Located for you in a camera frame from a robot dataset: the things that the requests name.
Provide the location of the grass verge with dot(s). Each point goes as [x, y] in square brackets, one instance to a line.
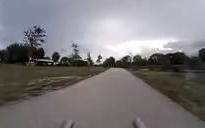
[186, 90]

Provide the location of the low building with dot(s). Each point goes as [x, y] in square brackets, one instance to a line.
[43, 61]

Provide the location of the grey concrete road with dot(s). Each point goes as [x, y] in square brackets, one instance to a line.
[106, 100]

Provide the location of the grass field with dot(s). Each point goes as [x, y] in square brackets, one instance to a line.
[23, 80]

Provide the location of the tall thin tree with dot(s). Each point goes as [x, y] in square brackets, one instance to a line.
[34, 38]

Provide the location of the robot's own part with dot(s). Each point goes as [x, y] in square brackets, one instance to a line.
[68, 124]
[139, 123]

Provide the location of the row of trees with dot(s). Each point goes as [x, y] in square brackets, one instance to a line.
[163, 59]

